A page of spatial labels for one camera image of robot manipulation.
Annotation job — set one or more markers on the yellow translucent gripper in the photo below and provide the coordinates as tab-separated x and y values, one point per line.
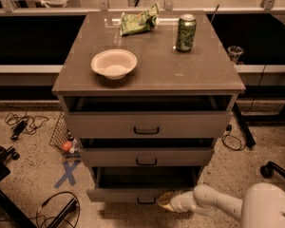
178	200

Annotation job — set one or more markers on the grey drawer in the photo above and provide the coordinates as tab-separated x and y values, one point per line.
146	152
142	185
101	117

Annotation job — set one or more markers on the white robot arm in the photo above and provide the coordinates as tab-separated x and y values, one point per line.
263	205

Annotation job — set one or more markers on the grey drawer cabinet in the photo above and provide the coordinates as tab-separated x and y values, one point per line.
160	69

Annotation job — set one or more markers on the blue tape cross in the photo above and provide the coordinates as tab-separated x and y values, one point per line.
68	175

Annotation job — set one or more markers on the black table leg bar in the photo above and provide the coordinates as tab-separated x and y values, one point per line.
250	142

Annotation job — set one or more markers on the black chair base right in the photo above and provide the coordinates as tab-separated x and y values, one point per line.
268	170

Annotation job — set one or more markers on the orange ball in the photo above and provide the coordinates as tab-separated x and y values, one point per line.
66	146

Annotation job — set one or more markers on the white paper bowl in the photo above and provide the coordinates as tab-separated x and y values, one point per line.
114	64

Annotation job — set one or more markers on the clear glass cup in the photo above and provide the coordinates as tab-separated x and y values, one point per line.
234	53

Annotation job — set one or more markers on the green soda can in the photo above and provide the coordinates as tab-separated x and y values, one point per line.
186	32

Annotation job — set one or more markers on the green chip bag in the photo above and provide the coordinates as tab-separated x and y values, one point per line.
144	21

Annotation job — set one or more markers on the wire basket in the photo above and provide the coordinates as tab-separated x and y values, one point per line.
60	135

